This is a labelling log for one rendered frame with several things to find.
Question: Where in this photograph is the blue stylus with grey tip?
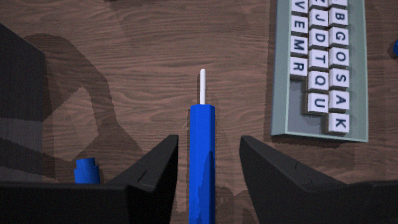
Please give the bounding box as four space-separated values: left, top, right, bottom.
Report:
189 69 215 224

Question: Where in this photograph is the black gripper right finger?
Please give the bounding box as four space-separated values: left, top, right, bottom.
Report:
239 135 398 224

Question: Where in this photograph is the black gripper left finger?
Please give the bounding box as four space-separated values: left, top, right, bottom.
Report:
0 135 178 224

